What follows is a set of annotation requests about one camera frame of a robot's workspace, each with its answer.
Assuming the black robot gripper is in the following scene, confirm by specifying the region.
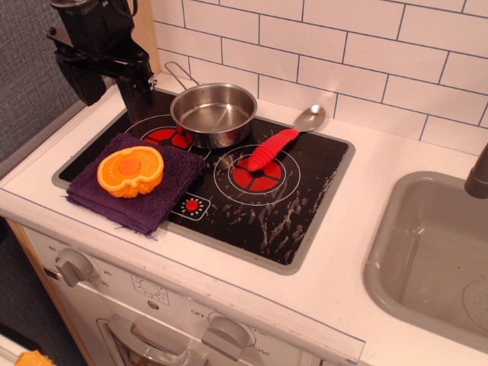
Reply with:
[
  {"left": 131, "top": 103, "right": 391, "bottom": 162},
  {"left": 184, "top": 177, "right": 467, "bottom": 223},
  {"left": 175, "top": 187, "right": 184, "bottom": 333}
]
[{"left": 47, "top": 1, "right": 156, "bottom": 123}]

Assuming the silver metal pot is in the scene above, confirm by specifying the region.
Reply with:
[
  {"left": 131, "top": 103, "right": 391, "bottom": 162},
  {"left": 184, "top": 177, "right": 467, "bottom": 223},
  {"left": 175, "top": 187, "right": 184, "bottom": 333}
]
[{"left": 170, "top": 82, "right": 258, "bottom": 149}]

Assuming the red stove knob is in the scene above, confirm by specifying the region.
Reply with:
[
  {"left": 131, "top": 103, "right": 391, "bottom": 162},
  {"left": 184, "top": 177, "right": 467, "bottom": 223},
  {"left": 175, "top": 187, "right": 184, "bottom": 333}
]
[{"left": 185, "top": 199, "right": 200, "bottom": 213}]

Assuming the black toy stove top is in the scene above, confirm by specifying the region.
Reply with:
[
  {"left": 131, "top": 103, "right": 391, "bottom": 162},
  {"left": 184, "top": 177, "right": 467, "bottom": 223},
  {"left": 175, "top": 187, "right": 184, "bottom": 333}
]
[{"left": 53, "top": 91, "right": 355, "bottom": 275}]

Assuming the light wooden side panel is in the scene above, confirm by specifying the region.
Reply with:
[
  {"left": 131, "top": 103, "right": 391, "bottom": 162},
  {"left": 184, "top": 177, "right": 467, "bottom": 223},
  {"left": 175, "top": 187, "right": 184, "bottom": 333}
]
[{"left": 132, "top": 0, "right": 161, "bottom": 75}]

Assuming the orange plastic toy pumpkin half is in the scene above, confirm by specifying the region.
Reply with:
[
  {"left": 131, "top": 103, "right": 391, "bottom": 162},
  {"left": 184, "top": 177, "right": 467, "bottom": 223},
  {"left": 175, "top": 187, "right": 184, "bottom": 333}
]
[{"left": 97, "top": 146, "right": 165, "bottom": 198}]

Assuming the purple folded towel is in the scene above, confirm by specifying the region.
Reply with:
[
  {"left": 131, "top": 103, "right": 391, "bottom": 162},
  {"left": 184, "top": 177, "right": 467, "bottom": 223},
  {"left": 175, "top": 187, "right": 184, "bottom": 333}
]
[{"left": 66, "top": 133, "right": 204, "bottom": 236}]

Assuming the grey left timer knob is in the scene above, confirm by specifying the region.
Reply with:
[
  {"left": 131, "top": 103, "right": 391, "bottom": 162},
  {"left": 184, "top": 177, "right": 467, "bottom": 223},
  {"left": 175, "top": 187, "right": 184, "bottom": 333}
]
[{"left": 55, "top": 249, "right": 94, "bottom": 287}]

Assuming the white toy oven front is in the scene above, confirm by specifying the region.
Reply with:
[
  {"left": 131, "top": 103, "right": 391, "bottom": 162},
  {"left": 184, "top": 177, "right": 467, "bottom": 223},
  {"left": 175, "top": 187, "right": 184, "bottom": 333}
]
[{"left": 26, "top": 229, "right": 364, "bottom": 365}]

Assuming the grey right oven knob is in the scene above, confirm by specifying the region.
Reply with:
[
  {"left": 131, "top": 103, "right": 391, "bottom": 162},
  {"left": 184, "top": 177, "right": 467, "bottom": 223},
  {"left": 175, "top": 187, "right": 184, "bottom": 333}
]
[{"left": 201, "top": 316, "right": 250, "bottom": 361}]

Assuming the orange object bottom left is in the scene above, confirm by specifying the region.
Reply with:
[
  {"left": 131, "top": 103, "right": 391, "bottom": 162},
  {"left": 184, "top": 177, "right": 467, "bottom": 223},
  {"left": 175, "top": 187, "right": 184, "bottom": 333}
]
[{"left": 14, "top": 350, "right": 54, "bottom": 366}]

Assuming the grey toy sink basin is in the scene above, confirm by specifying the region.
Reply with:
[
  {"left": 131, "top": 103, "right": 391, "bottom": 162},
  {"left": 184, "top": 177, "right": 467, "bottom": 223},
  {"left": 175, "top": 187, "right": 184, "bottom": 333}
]
[{"left": 364, "top": 172, "right": 487, "bottom": 352}]

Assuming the grey faucet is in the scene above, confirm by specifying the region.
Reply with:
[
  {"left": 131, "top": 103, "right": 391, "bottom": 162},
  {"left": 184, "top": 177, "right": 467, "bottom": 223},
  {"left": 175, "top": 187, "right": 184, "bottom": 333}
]
[{"left": 464, "top": 144, "right": 488, "bottom": 199}]

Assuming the red handled metal spoon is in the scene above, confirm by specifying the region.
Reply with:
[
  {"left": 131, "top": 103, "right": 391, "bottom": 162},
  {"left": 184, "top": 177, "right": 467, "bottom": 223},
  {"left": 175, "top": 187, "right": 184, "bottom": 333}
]
[{"left": 247, "top": 104, "right": 326, "bottom": 172}]

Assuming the grey oven door handle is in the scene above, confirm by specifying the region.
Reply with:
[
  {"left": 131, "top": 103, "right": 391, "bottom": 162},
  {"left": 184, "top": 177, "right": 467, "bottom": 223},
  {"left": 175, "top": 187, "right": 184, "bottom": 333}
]
[{"left": 104, "top": 315, "right": 209, "bottom": 365}]

